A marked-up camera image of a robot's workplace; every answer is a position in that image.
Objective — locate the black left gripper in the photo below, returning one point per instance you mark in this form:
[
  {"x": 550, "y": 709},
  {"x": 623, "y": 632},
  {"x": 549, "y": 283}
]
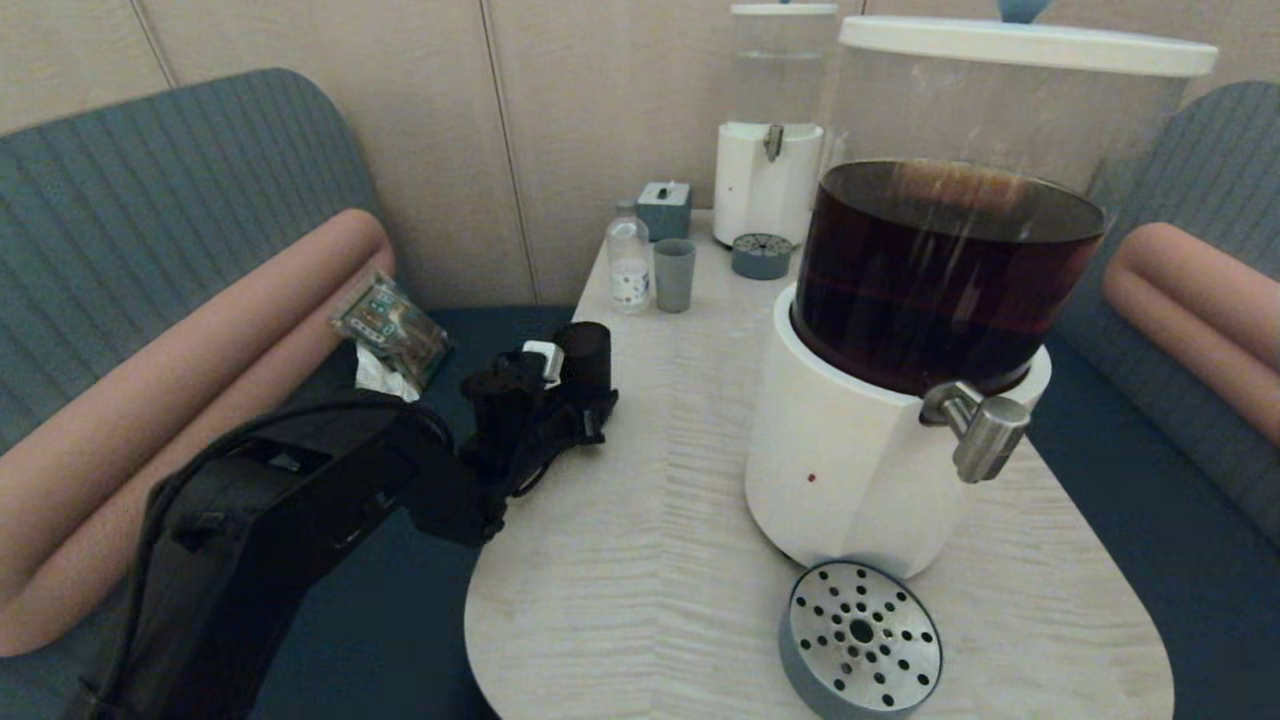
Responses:
[{"x": 550, "y": 420}]

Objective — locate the dark tapered cup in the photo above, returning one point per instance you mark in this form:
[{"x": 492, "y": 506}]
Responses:
[{"x": 588, "y": 355}]

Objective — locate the silver dispenser tap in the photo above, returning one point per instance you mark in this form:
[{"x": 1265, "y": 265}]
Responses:
[{"x": 985, "y": 435}]

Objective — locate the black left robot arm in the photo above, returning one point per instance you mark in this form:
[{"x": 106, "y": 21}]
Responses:
[{"x": 280, "y": 530}]

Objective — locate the grey tumbler cup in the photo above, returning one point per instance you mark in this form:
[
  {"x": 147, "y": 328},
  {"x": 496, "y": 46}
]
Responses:
[{"x": 674, "y": 278}]

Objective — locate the clear bottle white label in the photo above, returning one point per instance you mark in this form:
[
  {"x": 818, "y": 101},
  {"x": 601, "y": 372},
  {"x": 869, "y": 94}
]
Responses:
[{"x": 629, "y": 278}]

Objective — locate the blue-grey square box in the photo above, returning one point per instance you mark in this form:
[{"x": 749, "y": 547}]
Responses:
[{"x": 664, "y": 210}]

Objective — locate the crumpled white tissue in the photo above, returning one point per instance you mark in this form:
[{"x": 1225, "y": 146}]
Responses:
[{"x": 380, "y": 378}]

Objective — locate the small round perforated drip tray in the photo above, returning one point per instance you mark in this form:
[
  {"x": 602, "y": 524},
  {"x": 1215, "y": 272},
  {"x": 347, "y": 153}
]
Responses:
[{"x": 760, "y": 260}]

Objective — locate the printed snack packet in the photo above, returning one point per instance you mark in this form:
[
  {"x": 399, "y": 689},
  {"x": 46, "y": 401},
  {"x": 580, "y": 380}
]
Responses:
[{"x": 393, "y": 328}]

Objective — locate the large tea dispenser white base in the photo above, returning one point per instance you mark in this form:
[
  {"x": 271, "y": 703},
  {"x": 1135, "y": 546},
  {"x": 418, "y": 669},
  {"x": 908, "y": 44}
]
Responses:
[{"x": 850, "y": 470}]

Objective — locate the large round perforated drip tray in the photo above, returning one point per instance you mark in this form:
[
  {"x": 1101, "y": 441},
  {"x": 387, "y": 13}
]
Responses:
[{"x": 860, "y": 640}]

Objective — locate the small white dispenser lid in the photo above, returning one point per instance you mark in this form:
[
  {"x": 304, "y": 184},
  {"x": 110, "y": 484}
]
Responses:
[{"x": 785, "y": 9}]

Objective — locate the long pink bolster cushion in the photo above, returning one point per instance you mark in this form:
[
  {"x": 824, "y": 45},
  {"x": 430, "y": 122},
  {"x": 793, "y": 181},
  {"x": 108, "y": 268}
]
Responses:
[{"x": 150, "y": 420}]

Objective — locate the teal bench with snack packet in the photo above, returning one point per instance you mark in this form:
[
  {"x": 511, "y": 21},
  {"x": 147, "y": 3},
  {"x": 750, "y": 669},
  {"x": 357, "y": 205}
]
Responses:
[{"x": 150, "y": 170}]

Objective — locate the large white dispenser lid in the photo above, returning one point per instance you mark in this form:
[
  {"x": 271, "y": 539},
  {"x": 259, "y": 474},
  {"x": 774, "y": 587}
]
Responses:
[{"x": 1030, "y": 45}]

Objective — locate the short pink bolster cushion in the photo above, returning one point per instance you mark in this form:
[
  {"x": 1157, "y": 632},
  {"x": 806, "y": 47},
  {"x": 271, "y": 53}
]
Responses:
[{"x": 1200, "y": 300}]

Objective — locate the teal bench empty seat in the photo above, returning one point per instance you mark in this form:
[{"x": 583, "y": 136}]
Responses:
[{"x": 1200, "y": 180}]

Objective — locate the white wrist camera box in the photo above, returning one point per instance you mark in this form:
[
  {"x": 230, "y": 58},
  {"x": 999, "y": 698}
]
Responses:
[{"x": 545, "y": 360}]

